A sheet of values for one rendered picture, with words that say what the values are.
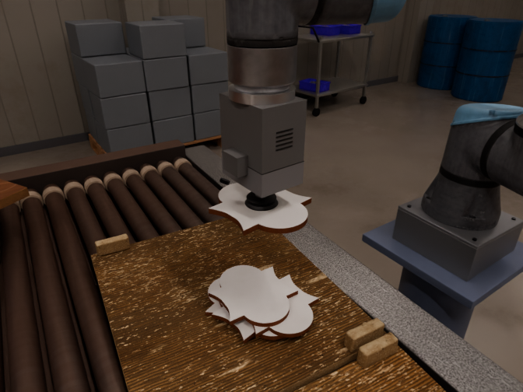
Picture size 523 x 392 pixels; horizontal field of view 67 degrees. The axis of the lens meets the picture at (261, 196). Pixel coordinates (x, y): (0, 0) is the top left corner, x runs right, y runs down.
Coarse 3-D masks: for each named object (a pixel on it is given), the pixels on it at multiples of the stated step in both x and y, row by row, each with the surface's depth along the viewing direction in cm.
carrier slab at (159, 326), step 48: (144, 240) 78; (192, 240) 78; (240, 240) 78; (288, 240) 78; (144, 288) 66; (192, 288) 66; (336, 288) 66; (144, 336) 57; (192, 336) 57; (240, 336) 57; (336, 336) 57; (144, 384) 50; (192, 384) 50; (240, 384) 50; (288, 384) 50
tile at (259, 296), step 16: (224, 272) 64; (240, 272) 64; (256, 272) 64; (272, 272) 64; (224, 288) 61; (240, 288) 61; (256, 288) 61; (272, 288) 61; (288, 288) 61; (224, 304) 58; (240, 304) 58; (256, 304) 58; (272, 304) 58; (288, 304) 58; (256, 320) 55; (272, 320) 55
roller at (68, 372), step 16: (32, 192) 99; (32, 208) 92; (32, 224) 86; (32, 240) 82; (48, 240) 82; (32, 256) 78; (48, 256) 77; (48, 272) 72; (48, 288) 68; (48, 304) 65; (64, 304) 66; (48, 320) 62; (64, 320) 62; (48, 336) 60; (64, 336) 59; (48, 352) 58; (64, 352) 57; (80, 352) 59; (64, 368) 54; (80, 368) 55; (64, 384) 52; (80, 384) 52
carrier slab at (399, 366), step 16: (400, 352) 55; (352, 368) 52; (368, 368) 52; (384, 368) 52; (400, 368) 52; (416, 368) 52; (320, 384) 50; (336, 384) 50; (352, 384) 50; (368, 384) 50; (384, 384) 50; (400, 384) 50; (416, 384) 50; (432, 384) 50
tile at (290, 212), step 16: (224, 192) 54; (240, 192) 54; (288, 192) 54; (224, 208) 50; (240, 208) 50; (288, 208) 50; (304, 208) 50; (240, 224) 47; (256, 224) 47; (272, 224) 47; (288, 224) 47; (304, 224) 48
